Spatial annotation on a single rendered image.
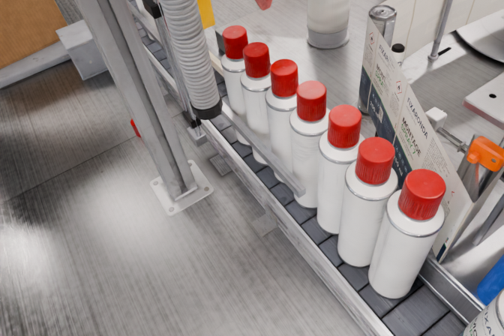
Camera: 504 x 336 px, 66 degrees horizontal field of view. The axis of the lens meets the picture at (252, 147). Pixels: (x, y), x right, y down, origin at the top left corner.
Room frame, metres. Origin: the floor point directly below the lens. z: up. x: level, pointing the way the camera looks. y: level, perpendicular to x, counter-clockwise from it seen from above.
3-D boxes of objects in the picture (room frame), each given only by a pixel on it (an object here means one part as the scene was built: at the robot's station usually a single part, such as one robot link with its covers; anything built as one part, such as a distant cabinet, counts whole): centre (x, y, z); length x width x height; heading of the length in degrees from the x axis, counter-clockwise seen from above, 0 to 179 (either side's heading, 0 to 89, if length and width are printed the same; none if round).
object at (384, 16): (0.47, -0.21, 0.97); 0.05 x 0.05 x 0.19
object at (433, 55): (0.58, -0.37, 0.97); 0.02 x 0.02 x 0.19
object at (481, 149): (0.19, -0.20, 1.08); 0.03 x 0.02 x 0.02; 25
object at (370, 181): (0.22, -0.11, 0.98); 0.05 x 0.05 x 0.20
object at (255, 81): (0.41, -0.03, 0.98); 0.05 x 0.05 x 0.20
